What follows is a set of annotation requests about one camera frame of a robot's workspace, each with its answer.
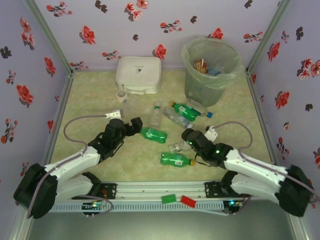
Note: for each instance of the clear bottle green label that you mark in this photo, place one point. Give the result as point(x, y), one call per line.
point(176, 148)

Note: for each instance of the green bottle yellow cap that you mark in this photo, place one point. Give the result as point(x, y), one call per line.
point(153, 133)

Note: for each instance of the green bottle orange cap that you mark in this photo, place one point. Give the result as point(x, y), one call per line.
point(175, 159)
point(183, 110)

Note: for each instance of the orange juice bottle red label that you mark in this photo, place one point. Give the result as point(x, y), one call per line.
point(200, 65)

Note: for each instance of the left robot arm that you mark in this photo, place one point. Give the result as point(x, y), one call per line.
point(72, 162)

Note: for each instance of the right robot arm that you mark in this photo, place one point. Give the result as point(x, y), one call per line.
point(250, 165)

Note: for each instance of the grey mesh waste bin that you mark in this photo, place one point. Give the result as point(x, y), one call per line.
point(202, 92)

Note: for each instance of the clear plastic bin liner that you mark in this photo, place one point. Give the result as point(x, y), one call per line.
point(232, 75)

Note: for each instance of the clear crushed bottle white cap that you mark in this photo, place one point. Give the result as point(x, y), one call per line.
point(175, 116)

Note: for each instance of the blue-label bottle blue cap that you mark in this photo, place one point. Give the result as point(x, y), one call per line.
point(200, 110)

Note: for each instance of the beige tape roll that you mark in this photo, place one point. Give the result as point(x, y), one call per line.
point(122, 100)

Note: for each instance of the white plastic box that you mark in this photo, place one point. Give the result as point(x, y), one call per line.
point(138, 72)

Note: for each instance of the red toy block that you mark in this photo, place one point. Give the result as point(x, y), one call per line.
point(188, 201)

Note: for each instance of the green toy block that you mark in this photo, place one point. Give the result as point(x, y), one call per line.
point(168, 198)

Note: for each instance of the small circuit board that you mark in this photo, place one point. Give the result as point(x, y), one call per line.
point(232, 203)
point(93, 205)

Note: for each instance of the grey metal panel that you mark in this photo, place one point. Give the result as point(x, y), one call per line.
point(160, 227)

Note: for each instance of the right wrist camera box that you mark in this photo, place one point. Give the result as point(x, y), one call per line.
point(212, 135)

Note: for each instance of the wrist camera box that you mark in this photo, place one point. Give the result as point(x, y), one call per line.
point(115, 114)
point(212, 135)

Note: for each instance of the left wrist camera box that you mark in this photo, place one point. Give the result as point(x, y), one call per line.
point(115, 114)

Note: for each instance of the aluminium mounting rail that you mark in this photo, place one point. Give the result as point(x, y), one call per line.
point(160, 190)

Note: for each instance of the aluminium side rail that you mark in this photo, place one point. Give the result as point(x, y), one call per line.
point(255, 95)
point(64, 95)

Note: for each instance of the aluminium frame post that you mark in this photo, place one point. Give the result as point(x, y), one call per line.
point(269, 35)
point(48, 35)

